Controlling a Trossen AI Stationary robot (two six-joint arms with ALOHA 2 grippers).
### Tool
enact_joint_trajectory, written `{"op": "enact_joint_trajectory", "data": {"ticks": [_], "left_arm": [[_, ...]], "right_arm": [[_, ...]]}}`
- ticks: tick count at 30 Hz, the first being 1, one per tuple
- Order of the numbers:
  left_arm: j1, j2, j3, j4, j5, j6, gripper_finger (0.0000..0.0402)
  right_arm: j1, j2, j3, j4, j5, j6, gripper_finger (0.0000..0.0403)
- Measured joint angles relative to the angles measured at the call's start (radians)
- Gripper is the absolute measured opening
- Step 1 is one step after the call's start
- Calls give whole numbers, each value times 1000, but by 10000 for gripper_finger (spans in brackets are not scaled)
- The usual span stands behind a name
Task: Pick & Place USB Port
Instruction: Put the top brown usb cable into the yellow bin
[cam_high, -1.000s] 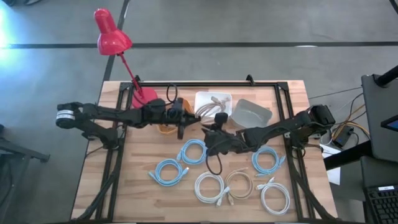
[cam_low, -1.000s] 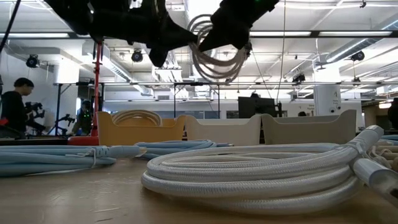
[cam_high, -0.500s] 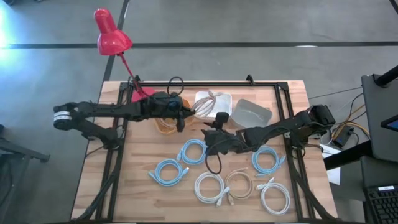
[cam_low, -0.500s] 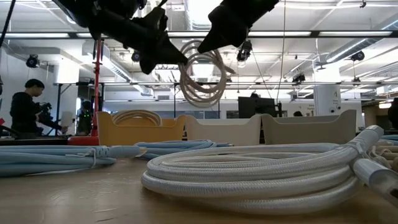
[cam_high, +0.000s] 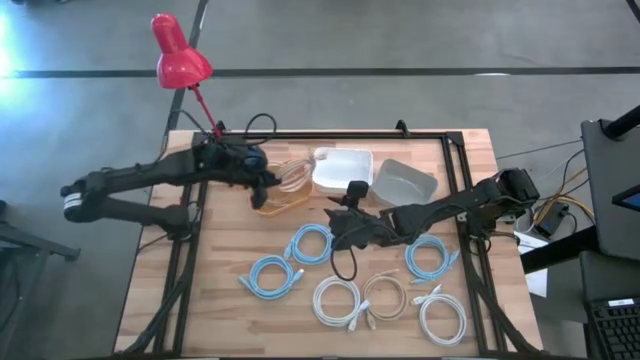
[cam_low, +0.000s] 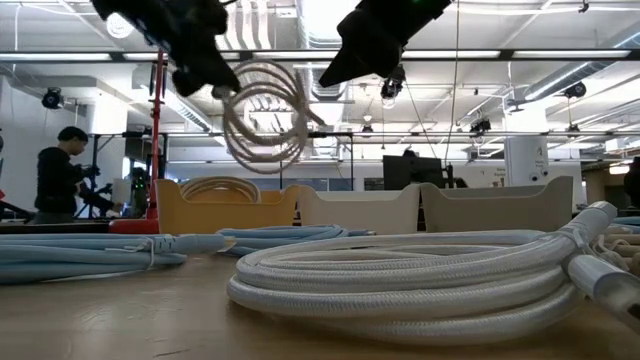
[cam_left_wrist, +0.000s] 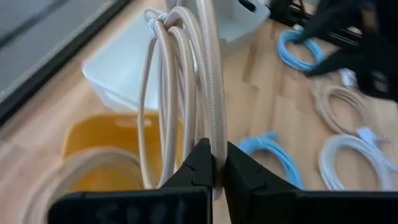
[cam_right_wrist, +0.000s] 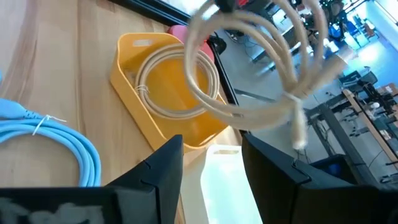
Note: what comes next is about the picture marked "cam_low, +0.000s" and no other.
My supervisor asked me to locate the black computer monitor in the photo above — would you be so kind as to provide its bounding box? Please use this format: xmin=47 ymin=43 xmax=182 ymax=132
xmin=382 ymin=154 xmax=445 ymax=191

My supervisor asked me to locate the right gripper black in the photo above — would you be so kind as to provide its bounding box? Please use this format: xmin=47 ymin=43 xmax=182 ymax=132
xmin=317 ymin=0 xmax=454 ymax=89

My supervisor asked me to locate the white USB cable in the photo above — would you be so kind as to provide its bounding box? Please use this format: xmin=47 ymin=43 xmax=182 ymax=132
xmin=226 ymin=200 xmax=640 ymax=346

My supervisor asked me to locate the red desk lamp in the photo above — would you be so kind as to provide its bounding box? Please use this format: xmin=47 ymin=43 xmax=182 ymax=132
xmin=108 ymin=49 xmax=167 ymax=235

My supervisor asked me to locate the person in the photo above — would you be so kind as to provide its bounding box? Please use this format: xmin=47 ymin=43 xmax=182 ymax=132
xmin=33 ymin=125 xmax=101 ymax=225
xmin=622 ymin=157 xmax=640 ymax=211

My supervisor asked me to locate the orange plastic bin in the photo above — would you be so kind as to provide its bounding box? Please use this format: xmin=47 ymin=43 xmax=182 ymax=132
xmin=155 ymin=178 xmax=301 ymax=236

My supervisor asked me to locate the white plastic bin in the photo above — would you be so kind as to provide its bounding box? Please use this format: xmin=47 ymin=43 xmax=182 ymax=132
xmin=297 ymin=183 xmax=422 ymax=236

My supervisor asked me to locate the grey plastic bin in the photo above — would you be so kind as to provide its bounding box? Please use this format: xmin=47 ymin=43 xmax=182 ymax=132
xmin=419 ymin=175 xmax=575 ymax=234

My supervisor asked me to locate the black background rig frame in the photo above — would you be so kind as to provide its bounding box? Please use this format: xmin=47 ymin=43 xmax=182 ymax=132
xmin=87 ymin=130 xmax=356 ymax=221

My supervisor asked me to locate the beige USB cable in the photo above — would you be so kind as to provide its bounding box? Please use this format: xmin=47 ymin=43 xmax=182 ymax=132
xmin=589 ymin=224 xmax=640 ymax=276
xmin=178 ymin=175 xmax=262 ymax=204
xmin=221 ymin=58 xmax=326 ymax=176

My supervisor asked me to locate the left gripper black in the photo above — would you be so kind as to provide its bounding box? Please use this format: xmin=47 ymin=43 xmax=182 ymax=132
xmin=90 ymin=0 xmax=242 ymax=99

